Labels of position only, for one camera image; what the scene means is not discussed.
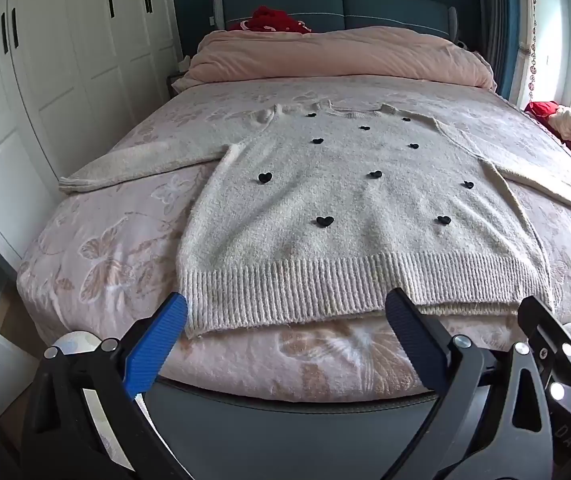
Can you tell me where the red cloth with white trim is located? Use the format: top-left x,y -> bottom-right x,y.
230,5 -> 312,35

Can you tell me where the bed with butterfly bedspread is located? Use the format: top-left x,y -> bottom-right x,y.
16,77 -> 571,406

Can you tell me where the red cloth by window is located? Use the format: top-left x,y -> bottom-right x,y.
524,101 -> 562,136

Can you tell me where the cream sweater with black hearts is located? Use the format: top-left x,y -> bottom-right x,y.
59,101 -> 571,341

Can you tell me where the teal padded headboard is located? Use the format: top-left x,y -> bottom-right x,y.
213,0 -> 483,53

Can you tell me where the grey curtain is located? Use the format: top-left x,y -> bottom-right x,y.
476,0 -> 522,103

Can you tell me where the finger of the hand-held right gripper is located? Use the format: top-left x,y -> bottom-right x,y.
517,295 -> 571,411

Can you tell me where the white wardrobe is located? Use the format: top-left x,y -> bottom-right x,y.
0,0 -> 182,271

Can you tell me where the red bead string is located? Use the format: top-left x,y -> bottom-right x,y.
526,0 -> 540,93

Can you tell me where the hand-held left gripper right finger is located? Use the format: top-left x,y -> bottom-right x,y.
384,287 -> 555,480

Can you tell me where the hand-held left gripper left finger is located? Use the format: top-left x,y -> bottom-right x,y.
20,291 -> 191,480

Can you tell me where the pink duvet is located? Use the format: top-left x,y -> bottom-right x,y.
173,27 -> 497,93

